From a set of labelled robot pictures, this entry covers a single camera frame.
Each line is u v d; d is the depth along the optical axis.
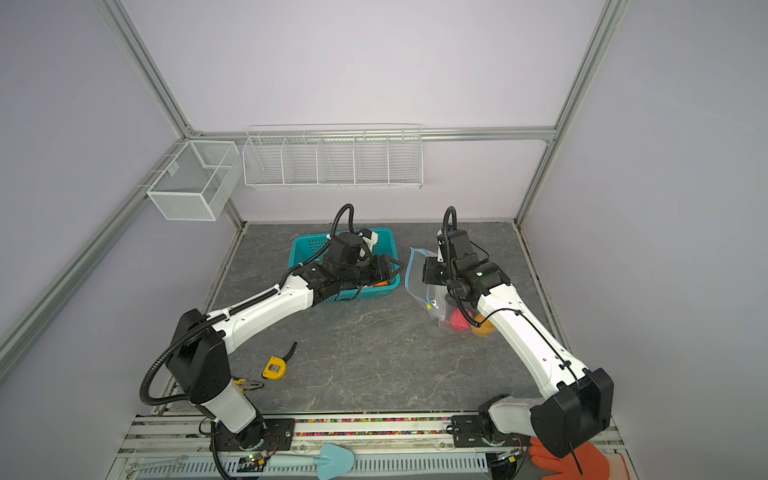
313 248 1.05
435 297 0.93
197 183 0.96
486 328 0.86
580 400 0.38
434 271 0.69
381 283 0.72
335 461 0.71
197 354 0.44
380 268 0.71
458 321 0.87
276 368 0.83
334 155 0.97
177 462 0.71
